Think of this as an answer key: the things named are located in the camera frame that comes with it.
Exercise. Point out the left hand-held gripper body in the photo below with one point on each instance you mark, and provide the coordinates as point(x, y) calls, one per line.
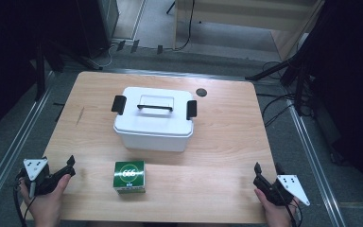
point(34, 167)

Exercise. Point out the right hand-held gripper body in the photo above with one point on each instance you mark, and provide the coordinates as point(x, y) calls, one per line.
point(291, 187)

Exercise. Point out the green carton box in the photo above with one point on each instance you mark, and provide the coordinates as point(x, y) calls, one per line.
point(129, 176)

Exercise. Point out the white plastic storage box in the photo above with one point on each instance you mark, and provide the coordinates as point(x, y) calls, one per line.
point(152, 142)

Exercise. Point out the white lid with black latches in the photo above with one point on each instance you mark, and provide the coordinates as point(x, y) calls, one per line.
point(154, 121)

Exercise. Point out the person's right hand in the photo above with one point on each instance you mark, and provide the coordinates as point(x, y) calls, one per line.
point(277, 216)

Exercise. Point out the person's left hand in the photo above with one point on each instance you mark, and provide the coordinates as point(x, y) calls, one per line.
point(45, 208)

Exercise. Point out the black tripod stand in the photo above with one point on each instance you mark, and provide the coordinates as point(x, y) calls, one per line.
point(296, 72)

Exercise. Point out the black stand leg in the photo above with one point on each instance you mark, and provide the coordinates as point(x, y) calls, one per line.
point(88, 62)

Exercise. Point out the dark round table grommet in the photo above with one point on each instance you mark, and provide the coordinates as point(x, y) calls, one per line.
point(201, 92)

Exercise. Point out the dark tape strip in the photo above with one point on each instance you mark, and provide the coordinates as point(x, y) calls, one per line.
point(120, 45)
point(134, 46)

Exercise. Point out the dark cabinet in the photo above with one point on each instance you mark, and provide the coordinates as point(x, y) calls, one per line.
point(97, 25)

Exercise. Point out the light wooden furniture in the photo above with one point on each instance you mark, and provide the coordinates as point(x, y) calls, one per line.
point(233, 19)

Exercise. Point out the metal floor rail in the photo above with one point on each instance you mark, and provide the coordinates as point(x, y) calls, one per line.
point(19, 142)
point(315, 164)

